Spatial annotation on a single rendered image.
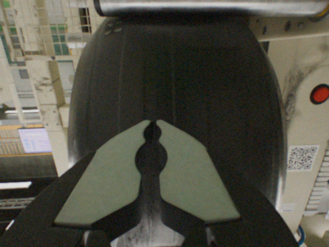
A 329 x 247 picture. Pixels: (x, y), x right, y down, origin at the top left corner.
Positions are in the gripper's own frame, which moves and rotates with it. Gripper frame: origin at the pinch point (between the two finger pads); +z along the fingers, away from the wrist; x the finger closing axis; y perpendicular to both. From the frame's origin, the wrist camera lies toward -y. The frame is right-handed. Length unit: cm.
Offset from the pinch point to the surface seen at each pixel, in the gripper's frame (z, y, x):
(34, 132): 300, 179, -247
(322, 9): 19.2, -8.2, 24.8
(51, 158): 834, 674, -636
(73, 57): 66, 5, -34
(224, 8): 19.2, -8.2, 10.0
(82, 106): 9.5, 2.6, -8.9
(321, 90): 24.1, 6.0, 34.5
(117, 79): 10.4, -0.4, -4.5
